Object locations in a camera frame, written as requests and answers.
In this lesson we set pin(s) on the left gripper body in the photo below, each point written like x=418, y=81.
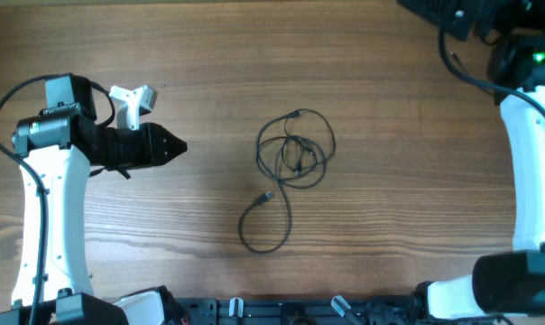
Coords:
x=129, y=148

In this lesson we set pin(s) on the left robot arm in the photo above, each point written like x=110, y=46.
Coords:
x=58, y=150

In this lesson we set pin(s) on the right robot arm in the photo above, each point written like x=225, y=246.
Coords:
x=513, y=283

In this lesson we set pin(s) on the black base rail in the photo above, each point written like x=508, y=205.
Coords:
x=387, y=310

